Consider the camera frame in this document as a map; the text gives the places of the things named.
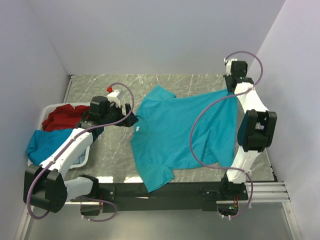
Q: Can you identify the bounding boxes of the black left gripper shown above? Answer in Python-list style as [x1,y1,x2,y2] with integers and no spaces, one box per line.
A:
[101,101,139,127]

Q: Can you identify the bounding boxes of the teal t shirt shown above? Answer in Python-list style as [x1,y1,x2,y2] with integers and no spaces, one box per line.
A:
[26,128,73,166]
[131,86,238,192]

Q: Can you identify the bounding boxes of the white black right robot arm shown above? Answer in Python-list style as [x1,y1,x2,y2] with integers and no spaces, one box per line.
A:
[201,58,278,201]

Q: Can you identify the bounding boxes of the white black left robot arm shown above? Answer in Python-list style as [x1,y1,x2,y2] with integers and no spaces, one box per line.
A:
[23,96,138,215]

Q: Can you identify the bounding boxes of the red t shirt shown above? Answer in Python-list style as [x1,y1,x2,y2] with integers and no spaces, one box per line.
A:
[42,104,90,132]

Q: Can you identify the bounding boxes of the light blue garment in basket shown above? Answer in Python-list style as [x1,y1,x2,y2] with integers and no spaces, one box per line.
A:
[72,146,90,168]

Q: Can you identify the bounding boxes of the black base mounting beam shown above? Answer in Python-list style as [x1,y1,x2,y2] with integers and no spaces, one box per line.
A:
[69,181,250,216]

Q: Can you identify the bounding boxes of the white plastic laundry basket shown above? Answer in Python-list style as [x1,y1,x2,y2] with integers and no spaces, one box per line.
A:
[26,103,90,166]

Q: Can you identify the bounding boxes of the teal t shirt in basket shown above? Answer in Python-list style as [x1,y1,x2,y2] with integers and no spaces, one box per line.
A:
[26,128,73,166]

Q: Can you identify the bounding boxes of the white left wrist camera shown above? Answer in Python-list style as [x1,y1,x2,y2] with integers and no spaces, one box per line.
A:
[106,86,124,106]

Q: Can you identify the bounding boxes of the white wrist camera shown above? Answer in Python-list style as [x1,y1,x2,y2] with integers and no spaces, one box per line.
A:
[106,86,124,106]
[223,58,238,76]

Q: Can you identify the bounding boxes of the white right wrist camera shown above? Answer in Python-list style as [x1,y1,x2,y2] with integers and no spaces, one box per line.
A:
[223,58,238,76]

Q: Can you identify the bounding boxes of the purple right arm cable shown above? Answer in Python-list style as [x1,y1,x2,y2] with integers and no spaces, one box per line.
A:
[189,50,264,219]

